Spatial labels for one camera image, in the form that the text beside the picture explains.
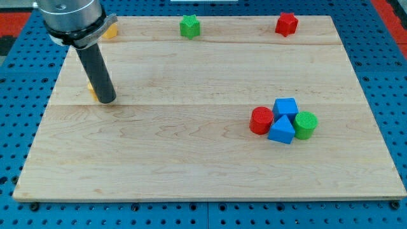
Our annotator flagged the green star block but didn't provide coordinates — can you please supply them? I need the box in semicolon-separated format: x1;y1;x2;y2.
179;15;201;39

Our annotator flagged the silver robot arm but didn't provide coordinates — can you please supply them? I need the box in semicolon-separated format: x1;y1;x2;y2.
36;0;118;50

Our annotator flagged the green cylinder block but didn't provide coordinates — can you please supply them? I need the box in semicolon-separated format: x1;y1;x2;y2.
293;111;319;140

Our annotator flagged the blue triangle block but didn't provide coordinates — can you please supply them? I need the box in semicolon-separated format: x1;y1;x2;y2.
268;115;295;144

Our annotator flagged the red cylinder block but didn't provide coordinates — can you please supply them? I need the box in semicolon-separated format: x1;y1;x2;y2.
249;106;274;135

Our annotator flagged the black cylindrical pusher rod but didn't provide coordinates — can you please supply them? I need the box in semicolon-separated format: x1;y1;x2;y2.
76;43;116;104

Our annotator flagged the yellow block behind rod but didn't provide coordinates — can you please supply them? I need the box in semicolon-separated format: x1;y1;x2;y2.
87;82;99;102

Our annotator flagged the yellow block near arm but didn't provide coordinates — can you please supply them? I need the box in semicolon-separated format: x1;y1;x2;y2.
102;23;118;39

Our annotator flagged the wooden board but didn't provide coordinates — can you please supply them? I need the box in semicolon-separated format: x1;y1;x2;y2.
13;16;406;203

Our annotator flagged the red star block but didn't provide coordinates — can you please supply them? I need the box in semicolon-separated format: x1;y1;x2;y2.
275;12;298;37

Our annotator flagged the blue cube block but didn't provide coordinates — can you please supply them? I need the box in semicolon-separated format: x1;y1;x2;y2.
272;97;299;123

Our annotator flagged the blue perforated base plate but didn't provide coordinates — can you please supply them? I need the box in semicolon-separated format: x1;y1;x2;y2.
1;0;406;228

